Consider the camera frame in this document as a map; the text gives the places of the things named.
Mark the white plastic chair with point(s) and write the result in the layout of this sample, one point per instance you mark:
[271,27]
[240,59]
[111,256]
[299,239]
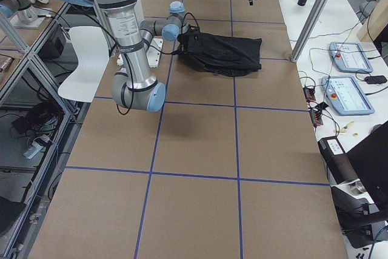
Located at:
[92,53]

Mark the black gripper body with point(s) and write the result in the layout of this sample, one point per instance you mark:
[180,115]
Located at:
[185,39]

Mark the near teach pendant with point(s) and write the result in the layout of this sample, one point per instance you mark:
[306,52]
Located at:
[345,96]

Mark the far teach pendant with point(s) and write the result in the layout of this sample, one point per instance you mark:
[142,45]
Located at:
[349,57]

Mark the aluminium frame post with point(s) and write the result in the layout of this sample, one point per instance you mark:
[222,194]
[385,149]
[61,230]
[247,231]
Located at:
[309,25]

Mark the black handheld device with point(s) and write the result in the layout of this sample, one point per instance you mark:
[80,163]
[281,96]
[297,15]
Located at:
[375,79]

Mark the black printed t-shirt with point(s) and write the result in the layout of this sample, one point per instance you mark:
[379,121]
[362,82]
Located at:
[225,55]

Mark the teach pendant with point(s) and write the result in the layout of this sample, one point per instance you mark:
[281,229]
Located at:
[345,96]
[349,57]

